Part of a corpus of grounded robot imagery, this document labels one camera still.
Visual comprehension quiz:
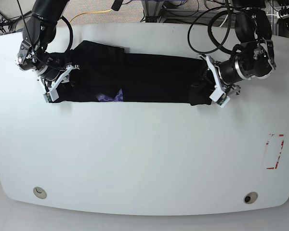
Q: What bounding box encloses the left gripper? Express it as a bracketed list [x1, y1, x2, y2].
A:
[215, 61, 242, 95]

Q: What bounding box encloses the yellow cable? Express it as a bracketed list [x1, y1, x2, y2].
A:
[67, 9, 112, 26]

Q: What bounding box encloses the aluminium frame post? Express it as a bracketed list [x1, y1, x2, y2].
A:
[141, 0, 167, 23]

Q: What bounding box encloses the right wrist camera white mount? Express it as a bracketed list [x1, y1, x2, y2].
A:
[44, 65, 74, 103]

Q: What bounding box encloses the right table cable grommet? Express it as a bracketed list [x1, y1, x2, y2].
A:
[243, 192, 258, 205]

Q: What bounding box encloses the left table cable grommet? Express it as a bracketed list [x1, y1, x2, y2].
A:
[33, 187, 47, 199]

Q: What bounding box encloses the black T-shirt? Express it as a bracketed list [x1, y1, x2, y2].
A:
[47, 40, 214, 106]

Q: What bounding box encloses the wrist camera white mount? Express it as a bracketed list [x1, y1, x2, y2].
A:
[198, 54, 230, 108]
[44, 65, 74, 103]

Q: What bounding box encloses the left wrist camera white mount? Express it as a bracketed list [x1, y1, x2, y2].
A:
[198, 54, 230, 108]

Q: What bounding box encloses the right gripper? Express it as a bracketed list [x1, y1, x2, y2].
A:
[42, 64, 80, 88]

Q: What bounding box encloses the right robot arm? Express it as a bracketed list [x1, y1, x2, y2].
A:
[16, 0, 73, 88]

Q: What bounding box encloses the table cable grommet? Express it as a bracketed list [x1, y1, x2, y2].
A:
[33, 187, 47, 199]
[243, 192, 258, 205]

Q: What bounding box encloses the red tape rectangle marking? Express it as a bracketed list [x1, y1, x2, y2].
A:
[263, 134, 285, 170]

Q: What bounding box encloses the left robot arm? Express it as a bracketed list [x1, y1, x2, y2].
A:
[187, 0, 276, 96]

